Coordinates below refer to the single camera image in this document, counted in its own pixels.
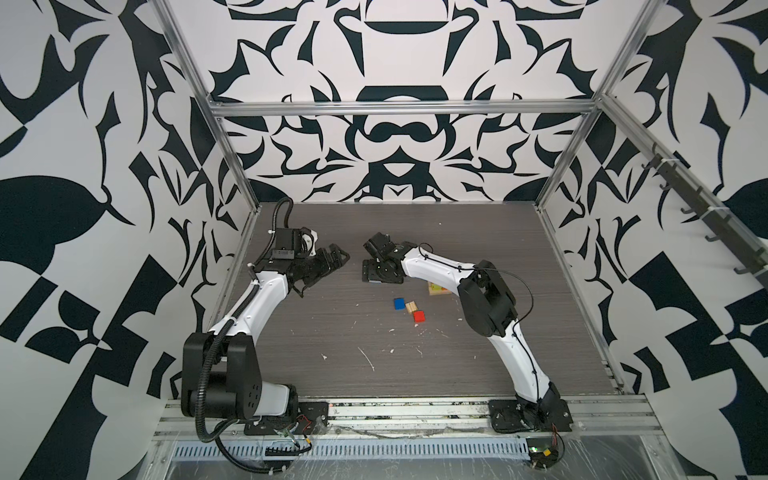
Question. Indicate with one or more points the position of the black hook rack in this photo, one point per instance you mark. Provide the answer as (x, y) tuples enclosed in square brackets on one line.
[(701, 204)]

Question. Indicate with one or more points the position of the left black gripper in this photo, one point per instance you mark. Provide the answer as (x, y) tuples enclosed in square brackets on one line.
[(325, 264)]

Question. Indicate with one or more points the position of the right circuit board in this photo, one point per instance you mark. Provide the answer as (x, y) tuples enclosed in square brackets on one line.
[(544, 453)]

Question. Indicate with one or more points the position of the aluminium frame crossbar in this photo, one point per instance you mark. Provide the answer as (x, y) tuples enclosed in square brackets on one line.
[(415, 107)]

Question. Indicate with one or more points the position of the natural wood block 31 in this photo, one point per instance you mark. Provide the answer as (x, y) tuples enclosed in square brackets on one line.
[(437, 290)]

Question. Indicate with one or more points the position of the white slotted cable duct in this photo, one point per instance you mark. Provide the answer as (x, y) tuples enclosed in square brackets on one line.
[(364, 449)]

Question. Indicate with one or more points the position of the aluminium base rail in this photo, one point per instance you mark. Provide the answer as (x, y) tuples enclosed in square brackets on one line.
[(424, 417)]

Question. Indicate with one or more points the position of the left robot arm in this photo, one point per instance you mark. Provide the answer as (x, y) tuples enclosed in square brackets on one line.
[(221, 376)]

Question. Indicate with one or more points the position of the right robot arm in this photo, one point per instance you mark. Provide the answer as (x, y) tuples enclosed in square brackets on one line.
[(488, 305)]

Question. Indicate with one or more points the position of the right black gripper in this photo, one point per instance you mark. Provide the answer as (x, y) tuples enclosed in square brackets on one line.
[(368, 272)]

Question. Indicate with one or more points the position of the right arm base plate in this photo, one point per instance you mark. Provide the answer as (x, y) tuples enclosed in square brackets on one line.
[(515, 416)]

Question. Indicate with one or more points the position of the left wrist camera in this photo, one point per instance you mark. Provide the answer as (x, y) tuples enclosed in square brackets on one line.
[(293, 243)]

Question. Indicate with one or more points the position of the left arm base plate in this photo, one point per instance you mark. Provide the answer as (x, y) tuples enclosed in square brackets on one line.
[(302, 418)]

